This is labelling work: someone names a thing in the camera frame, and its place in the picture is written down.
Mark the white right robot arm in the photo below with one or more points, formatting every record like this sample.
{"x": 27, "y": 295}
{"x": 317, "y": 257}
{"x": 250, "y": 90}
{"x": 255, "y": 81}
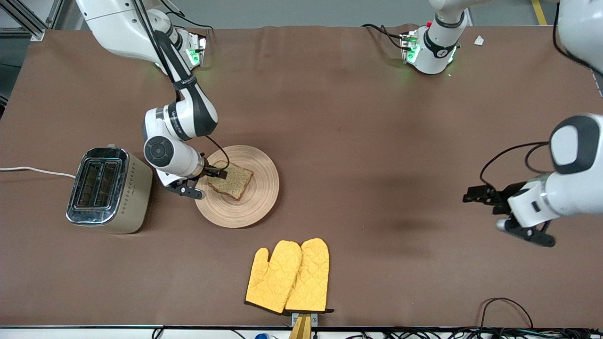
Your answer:
{"x": 188, "y": 113}

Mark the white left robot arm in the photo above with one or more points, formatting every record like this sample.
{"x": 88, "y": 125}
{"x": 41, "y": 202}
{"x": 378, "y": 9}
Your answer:
{"x": 435, "y": 47}

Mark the cream and chrome toaster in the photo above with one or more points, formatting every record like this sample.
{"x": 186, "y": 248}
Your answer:
{"x": 132, "y": 197}

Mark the metal base connector panel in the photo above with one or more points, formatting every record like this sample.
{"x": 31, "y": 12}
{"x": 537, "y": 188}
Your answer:
{"x": 200, "y": 49}
{"x": 408, "y": 47}

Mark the yellow quilted oven mitt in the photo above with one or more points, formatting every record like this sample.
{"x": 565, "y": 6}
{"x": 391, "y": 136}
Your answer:
{"x": 311, "y": 278}
{"x": 271, "y": 282}

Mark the small white paper scrap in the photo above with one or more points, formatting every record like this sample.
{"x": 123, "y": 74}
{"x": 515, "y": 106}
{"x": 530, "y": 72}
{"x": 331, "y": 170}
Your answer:
{"x": 479, "y": 40}

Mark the brown bread slice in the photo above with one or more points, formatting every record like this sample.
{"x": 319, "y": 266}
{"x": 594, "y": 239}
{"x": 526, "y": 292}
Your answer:
{"x": 235, "y": 181}

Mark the brown table cover cloth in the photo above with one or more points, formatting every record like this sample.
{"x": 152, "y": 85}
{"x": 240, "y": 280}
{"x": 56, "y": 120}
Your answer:
{"x": 348, "y": 141}

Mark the small metal bracket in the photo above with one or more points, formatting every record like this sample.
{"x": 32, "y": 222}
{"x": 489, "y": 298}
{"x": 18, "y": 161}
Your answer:
{"x": 314, "y": 319}

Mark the round wooden plate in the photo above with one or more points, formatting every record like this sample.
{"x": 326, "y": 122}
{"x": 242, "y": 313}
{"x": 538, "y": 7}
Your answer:
{"x": 259, "y": 202}

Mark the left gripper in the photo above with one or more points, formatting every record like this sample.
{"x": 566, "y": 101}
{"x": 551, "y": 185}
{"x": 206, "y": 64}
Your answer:
{"x": 502, "y": 194}

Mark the aluminium frame profile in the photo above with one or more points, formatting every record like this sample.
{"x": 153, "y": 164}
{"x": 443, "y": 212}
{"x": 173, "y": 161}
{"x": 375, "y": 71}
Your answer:
{"x": 33, "y": 29}

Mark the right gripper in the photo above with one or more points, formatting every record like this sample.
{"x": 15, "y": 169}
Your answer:
{"x": 211, "y": 171}

